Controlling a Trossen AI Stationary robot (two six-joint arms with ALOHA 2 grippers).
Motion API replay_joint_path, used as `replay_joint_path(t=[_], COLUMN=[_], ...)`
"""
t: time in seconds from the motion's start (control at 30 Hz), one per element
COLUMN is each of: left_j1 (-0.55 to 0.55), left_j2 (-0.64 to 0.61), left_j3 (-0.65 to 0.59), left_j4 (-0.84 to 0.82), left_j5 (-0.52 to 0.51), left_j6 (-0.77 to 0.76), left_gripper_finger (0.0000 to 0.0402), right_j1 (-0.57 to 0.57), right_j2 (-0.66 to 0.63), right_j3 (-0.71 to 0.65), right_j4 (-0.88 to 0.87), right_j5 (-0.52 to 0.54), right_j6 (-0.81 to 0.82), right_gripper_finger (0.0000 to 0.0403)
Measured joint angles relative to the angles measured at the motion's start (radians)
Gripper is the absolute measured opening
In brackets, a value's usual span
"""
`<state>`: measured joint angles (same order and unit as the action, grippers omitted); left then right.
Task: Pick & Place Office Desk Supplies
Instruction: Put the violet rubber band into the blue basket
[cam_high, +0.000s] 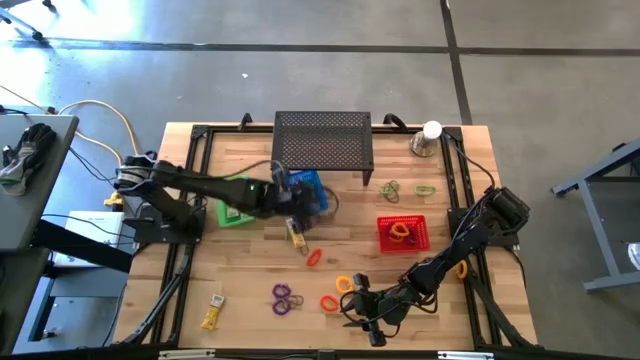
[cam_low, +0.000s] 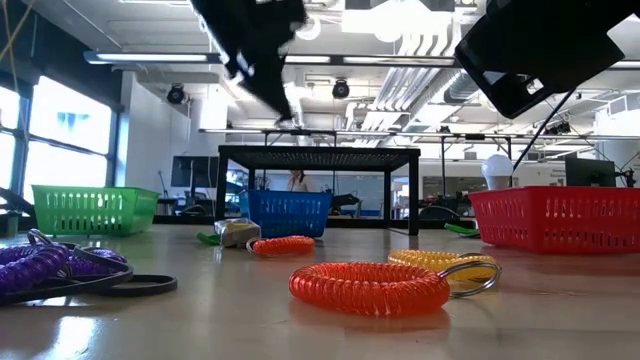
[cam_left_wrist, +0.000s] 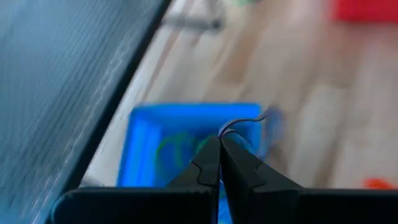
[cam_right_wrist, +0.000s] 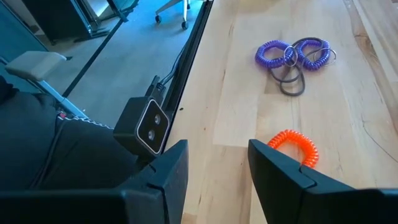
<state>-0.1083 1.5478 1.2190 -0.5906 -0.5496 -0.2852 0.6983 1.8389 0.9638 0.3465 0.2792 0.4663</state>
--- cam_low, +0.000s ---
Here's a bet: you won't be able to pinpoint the black perforated metal shelf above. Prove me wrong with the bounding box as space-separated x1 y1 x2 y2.
213 144 421 237

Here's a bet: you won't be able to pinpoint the red plastic basket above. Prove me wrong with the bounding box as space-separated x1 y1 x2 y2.
468 185 640 255

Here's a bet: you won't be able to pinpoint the long ceiling light strip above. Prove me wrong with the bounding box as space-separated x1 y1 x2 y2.
82 49 640 71

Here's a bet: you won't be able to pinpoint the person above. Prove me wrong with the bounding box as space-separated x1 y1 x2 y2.
286 168 312 194

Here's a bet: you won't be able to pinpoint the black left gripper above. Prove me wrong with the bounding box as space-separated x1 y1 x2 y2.
188 0 310 126

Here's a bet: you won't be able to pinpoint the black office chair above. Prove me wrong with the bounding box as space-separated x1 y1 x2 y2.
328 192 362 218

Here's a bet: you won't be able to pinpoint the black aluminium table frame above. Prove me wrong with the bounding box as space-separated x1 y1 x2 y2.
0 180 481 236

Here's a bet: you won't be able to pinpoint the large bright window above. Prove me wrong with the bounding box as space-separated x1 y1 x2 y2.
0 74 115 204

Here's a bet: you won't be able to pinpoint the yellow packet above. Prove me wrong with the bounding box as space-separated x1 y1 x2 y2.
213 217 263 248

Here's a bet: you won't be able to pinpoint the orange coil wristband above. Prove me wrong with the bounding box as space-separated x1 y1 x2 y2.
244 235 317 258
288 258 503 319

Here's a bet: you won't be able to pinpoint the blue plastic basket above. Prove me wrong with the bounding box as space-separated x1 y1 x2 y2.
238 188 334 239

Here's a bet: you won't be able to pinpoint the purple coil wristband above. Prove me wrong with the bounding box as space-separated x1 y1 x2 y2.
63 247 129 276
0 242 72 296

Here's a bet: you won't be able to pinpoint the white bulb on metal base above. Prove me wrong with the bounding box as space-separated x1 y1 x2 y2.
480 153 516 192

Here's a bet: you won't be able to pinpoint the green plastic basket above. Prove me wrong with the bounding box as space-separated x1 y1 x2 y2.
31 184 161 237

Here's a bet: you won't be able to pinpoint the black cable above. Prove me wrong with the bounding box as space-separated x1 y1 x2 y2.
510 88 577 174

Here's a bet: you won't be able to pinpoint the yellow coil wristband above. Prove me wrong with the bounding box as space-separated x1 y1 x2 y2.
387 249 499 282

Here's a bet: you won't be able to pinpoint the black rubber band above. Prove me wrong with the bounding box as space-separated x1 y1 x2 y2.
93 273 180 298

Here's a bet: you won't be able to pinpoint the dark computer monitor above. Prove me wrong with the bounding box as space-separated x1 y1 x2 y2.
564 156 618 188
170 155 220 189

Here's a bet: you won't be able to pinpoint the white ceiling ring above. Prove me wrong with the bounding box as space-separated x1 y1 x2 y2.
295 14 323 42

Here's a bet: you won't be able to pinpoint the purple coil wristbands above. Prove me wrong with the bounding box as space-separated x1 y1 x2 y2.
0 243 135 307

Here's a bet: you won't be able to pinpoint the black ceiling spotlight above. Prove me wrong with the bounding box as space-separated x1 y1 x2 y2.
331 78 352 101
165 83 188 106

